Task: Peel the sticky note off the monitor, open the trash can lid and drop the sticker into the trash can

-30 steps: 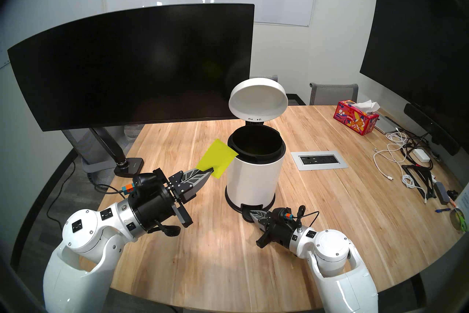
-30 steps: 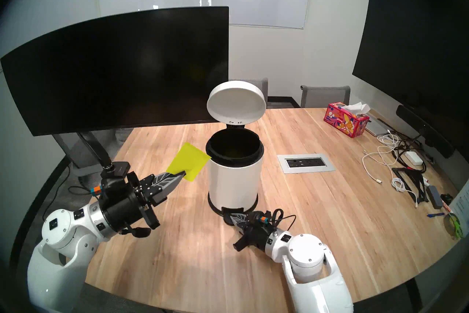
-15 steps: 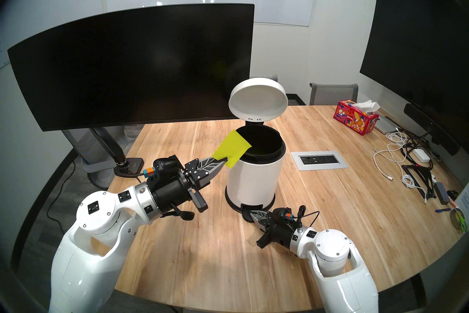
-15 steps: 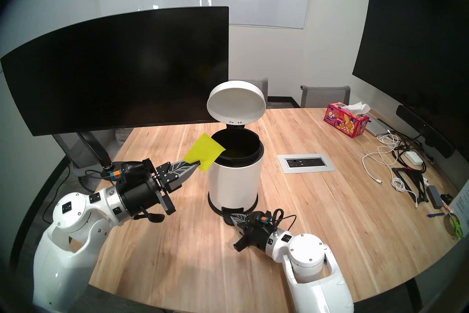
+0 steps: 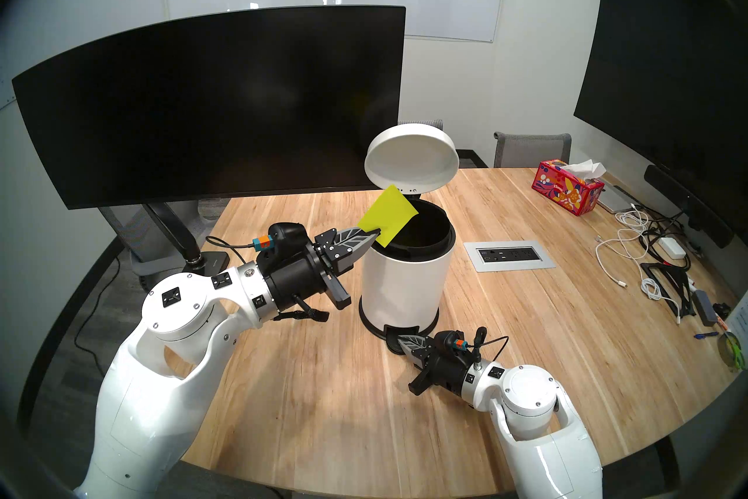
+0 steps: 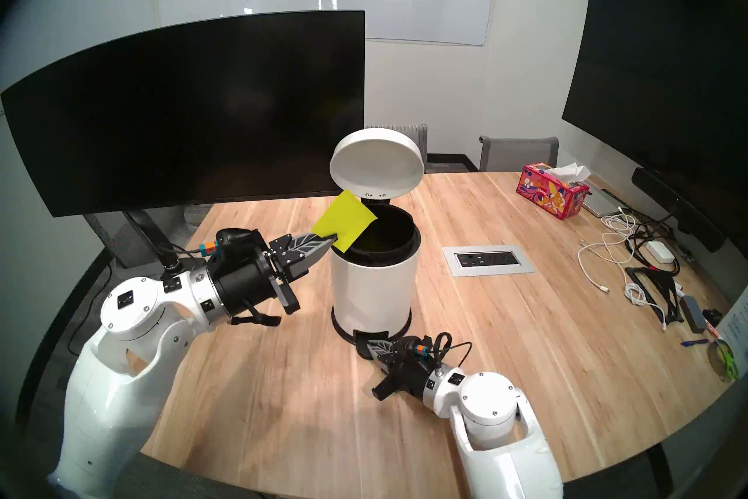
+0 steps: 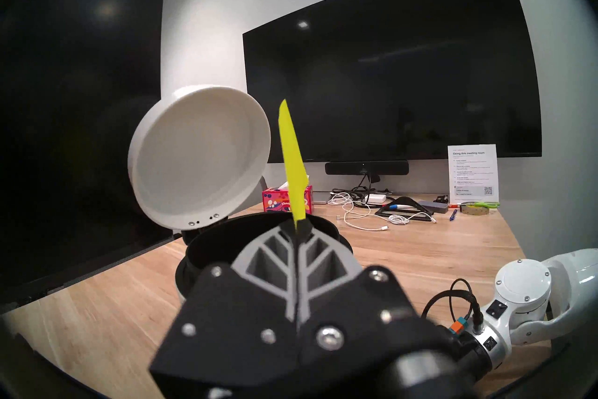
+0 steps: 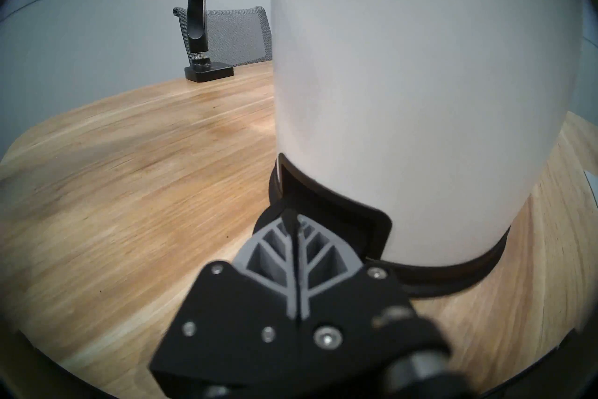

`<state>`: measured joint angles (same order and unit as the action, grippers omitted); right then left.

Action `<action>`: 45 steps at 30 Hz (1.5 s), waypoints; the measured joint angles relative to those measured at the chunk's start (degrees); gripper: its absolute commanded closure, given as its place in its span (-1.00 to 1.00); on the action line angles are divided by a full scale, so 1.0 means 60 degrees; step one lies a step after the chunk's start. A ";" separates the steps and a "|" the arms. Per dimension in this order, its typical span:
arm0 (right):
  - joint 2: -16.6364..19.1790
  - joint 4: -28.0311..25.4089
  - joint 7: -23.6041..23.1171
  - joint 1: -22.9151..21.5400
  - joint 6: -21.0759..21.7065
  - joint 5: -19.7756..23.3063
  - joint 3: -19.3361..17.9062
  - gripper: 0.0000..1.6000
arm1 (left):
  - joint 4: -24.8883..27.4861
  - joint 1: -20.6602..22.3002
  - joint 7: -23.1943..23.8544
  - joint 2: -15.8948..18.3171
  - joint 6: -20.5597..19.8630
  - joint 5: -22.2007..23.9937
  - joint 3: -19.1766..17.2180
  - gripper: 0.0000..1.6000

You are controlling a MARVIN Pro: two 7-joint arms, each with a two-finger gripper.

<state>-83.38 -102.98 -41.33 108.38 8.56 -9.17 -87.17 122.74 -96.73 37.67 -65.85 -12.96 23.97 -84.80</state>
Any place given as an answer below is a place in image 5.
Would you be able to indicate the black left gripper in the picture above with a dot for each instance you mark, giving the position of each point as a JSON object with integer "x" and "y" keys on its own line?
{"x": 298, "y": 278}

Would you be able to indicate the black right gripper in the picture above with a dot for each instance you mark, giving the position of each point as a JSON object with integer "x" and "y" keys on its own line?
{"x": 447, "y": 372}

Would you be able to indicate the yellow sticky note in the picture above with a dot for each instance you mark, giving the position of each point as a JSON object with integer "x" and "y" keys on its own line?
{"x": 388, "y": 214}

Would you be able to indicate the white pedal trash can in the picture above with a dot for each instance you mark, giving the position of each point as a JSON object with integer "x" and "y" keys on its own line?
{"x": 403, "y": 281}

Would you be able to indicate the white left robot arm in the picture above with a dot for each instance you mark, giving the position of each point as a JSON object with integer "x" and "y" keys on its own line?
{"x": 163, "y": 375}

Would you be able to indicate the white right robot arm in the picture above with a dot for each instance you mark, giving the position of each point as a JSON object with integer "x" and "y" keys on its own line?
{"x": 537, "y": 427}

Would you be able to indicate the black curved desk monitor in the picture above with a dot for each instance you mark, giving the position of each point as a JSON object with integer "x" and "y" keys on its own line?
{"x": 204, "y": 106}

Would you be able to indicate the silver table power outlet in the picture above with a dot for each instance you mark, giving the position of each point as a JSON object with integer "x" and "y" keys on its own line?
{"x": 508, "y": 256}

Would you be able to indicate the grey mesh office chair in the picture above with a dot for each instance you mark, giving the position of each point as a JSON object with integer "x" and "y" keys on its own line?
{"x": 437, "y": 123}
{"x": 532, "y": 150}
{"x": 137, "y": 246}

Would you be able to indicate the red floral tissue box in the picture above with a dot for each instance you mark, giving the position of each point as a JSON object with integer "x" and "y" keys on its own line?
{"x": 564, "y": 191}

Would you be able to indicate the silver laptop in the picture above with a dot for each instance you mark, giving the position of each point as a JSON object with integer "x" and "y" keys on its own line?
{"x": 613, "y": 199}

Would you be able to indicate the black triangular stand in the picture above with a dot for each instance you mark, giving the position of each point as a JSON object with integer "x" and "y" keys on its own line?
{"x": 678, "y": 284}

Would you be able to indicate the white power adapter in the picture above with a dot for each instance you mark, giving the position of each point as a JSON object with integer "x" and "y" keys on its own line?
{"x": 672, "y": 247}

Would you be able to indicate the grey power brick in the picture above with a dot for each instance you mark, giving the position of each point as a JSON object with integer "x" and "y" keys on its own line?
{"x": 705, "y": 308}

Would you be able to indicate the tape roll with green scissors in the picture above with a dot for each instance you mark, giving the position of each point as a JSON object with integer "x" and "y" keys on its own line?
{"x": 733, "y": 351}

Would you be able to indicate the white printed paper sign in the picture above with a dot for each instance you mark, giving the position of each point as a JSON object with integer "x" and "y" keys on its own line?
{"x": 741, "y": 322}

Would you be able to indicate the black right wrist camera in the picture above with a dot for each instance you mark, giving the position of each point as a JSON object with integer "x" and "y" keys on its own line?
{"x": 445, "y": 341}

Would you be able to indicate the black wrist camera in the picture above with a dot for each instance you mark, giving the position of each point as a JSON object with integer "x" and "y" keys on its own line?
{"x": 445, "y": 341}
{"x": 289, "y": 237}

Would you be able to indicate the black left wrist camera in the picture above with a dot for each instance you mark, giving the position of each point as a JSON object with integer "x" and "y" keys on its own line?
{"x": 289, "y": 237}

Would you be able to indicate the large black wall television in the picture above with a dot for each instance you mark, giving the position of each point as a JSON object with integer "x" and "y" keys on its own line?
{"x": 660, "y": 65}

